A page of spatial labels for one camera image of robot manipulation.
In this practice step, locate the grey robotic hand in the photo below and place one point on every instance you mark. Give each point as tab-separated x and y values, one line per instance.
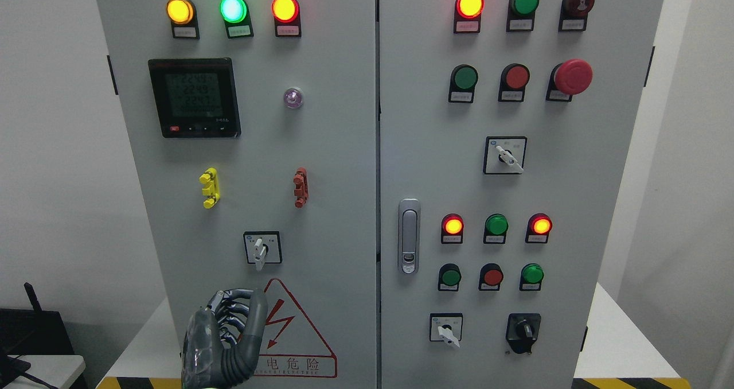
222	341

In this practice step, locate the small clear purple lamp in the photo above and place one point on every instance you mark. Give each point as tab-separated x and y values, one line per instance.
293	98

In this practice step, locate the red push button lower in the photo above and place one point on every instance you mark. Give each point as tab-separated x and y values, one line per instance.
490	277

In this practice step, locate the grey right cabinet door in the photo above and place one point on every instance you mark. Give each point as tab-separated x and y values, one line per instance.
434	151

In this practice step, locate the silver cabinet door handle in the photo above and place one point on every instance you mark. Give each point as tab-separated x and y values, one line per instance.
408	235

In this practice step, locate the red emergency stop mushroom button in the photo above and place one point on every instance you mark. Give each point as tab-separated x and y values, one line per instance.
567	79

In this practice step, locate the black digital power meter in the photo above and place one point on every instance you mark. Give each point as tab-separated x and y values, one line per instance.
195	97

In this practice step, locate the red lit indicator light left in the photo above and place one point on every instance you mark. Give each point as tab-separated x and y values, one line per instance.
286	14

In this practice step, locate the red lit indicator middle right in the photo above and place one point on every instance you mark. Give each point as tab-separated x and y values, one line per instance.
538	229

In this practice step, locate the grey cabinet door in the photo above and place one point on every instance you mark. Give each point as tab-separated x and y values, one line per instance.
434	151
329	246

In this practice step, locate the green indicator light top right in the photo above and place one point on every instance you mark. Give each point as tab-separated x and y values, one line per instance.
521	15

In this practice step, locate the green push button lower right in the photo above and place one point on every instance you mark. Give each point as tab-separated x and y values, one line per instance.
532	276

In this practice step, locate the dark red buzzer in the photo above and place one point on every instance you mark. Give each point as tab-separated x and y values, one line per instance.
573	16

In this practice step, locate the red push button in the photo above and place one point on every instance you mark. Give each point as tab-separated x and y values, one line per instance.
490	277
513	81

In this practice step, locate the white side table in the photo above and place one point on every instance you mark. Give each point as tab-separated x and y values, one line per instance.
62	371

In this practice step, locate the green push button lower left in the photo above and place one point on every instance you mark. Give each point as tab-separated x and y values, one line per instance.
449	277

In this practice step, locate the white rotary selector switch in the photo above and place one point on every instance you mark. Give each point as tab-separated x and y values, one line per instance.
262	248
504	155
446	328

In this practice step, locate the green push button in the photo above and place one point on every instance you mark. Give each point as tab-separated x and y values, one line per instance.
462	84
532	276
449	277

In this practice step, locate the red lit indicator top right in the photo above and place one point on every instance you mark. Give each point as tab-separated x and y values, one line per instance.
467	16

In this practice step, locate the white platform base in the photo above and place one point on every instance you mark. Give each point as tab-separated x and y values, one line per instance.
616	354

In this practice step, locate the red electric hazard warning sticker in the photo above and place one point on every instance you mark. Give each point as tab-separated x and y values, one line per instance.
292	346

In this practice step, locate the green push button upper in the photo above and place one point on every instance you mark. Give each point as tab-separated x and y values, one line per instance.
462	84

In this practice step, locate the green indicator light middle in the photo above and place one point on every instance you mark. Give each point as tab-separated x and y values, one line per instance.
495	230

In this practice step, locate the red plastic terminal clip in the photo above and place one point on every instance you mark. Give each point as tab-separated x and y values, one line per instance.
301	187

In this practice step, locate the red push button upper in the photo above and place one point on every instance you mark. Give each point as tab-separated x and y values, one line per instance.
513	81

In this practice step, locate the green lit indicator light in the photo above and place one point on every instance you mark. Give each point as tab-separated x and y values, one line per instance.
236	17

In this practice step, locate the yellow indicator light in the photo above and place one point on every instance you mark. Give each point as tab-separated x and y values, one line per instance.
183	19

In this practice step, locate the red lit indicator middle left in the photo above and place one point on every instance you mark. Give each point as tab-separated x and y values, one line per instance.
452	229

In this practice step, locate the black rotary knob switch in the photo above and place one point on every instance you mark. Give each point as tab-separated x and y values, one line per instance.
522	331

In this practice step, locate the black router with antenna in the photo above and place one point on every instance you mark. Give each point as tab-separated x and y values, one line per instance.
35	331

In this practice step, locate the yellow plastic terminal clip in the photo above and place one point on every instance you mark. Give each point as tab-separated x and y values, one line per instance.
210	188

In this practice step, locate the grey left cabinet door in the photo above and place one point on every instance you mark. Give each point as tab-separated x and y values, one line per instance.
329	246

